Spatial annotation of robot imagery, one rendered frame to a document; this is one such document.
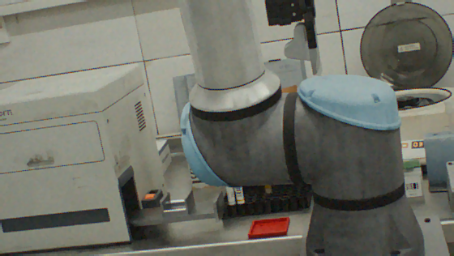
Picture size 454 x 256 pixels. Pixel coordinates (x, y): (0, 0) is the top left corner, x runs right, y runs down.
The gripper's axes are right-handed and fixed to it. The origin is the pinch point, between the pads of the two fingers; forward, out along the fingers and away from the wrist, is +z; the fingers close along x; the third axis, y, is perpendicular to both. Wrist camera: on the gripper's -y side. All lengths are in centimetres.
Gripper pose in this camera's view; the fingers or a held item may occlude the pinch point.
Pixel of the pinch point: (318, 66)
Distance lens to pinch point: 128.8
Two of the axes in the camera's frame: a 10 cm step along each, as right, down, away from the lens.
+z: 1.7, 9.6, 2.2
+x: -1.4, 2.4, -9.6
